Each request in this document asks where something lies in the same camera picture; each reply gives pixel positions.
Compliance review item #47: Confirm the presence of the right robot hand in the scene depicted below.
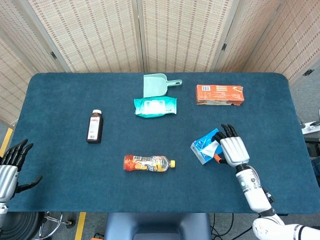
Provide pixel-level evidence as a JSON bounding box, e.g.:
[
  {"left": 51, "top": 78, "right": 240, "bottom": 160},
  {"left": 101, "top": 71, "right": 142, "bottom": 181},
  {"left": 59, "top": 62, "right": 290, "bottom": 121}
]
[{"left": 211, "top": 123, "right": 251, "bottom": 168}]

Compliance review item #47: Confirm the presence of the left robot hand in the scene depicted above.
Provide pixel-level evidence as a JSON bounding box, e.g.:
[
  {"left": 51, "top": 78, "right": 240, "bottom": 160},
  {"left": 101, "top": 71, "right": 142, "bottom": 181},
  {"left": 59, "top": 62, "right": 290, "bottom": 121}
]
[{"left": 0, "top": 138, "right": 43, "bottom": 203}]

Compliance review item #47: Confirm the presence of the blue tissue pack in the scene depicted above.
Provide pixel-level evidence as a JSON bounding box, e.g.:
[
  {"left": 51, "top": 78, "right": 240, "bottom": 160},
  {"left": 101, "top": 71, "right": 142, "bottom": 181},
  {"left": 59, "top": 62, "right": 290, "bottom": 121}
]
[{"left": 190, "top": 128, "right": 225, "bottom": 166}]

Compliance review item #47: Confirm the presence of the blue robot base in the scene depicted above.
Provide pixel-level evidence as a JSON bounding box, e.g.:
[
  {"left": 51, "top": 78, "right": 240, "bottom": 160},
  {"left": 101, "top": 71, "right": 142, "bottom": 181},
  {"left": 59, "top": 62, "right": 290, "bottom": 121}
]
[{"left": 103, "top": 212, "right": 213, "bottom": 240}]

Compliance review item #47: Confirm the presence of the orange cardboard box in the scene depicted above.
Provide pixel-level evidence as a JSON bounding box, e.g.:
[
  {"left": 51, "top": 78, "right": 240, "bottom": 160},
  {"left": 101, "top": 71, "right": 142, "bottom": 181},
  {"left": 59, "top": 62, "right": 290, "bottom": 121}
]
[{"left": 195, "top": 84, "right": 245, "bottom": 107}]

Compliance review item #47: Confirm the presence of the metal stool base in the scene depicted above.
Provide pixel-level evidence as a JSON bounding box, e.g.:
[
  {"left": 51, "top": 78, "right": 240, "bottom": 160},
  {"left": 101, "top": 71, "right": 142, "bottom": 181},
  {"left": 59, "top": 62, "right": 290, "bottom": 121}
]
[{"left": 32, "top": 211, "right": 76, "bottom": 240}]

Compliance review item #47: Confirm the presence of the blue table mat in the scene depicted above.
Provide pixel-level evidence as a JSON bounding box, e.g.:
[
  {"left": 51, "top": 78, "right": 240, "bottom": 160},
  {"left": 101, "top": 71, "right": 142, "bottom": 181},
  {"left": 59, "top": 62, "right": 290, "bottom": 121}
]
[{"left": 8, "top": 72, "right": 320, "bottom": 214}]

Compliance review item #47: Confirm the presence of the white power strip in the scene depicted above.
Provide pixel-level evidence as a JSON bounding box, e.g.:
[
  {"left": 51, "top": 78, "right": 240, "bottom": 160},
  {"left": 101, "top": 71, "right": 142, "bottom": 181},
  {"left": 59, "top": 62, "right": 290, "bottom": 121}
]
[{"left": 301, "top": 120, "right": 320, "bottom": 135}]

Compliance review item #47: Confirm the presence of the orange drink bottle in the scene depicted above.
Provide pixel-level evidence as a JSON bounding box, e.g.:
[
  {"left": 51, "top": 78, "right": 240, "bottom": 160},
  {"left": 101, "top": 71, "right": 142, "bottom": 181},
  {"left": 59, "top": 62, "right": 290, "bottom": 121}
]
[{"left": 123, "top": 154, "right": 176, "bottom": 174}]

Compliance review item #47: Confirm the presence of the teal wet wipes pack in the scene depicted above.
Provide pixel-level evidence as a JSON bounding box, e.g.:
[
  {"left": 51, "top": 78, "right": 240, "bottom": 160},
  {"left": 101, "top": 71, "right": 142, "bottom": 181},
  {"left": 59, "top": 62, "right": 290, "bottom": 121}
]
[{"left": 133, "top": 96, "right": 178, "bottom": 118}]

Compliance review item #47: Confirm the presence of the brown medicine bottle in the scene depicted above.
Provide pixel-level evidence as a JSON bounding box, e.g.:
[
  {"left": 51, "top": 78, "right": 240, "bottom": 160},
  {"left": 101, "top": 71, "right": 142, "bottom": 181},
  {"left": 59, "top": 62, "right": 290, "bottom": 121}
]
[{"left": 86, "top": 109, "right": 104, "bottom": 144}]

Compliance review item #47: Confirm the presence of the green plastic dustpan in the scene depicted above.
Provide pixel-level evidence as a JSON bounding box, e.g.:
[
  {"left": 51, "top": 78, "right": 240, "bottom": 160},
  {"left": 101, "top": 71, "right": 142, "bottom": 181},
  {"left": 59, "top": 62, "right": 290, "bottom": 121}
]
[{"left": 143, "top": 73, "right": 183, "bottom": 98}]

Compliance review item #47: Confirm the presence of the woven folding screen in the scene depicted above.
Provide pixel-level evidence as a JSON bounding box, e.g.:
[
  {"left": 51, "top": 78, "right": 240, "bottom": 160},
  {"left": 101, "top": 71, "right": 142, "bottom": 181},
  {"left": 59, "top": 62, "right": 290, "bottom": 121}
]
[{"left": 0, "top": 0, "right": 320, "bottom": 126}]

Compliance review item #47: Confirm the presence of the black cable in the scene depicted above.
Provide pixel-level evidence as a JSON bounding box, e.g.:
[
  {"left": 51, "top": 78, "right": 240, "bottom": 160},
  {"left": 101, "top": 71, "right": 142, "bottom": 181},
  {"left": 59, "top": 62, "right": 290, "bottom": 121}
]
[{"left": 209, "top": 212, "right": 261, "bottom": 240}]

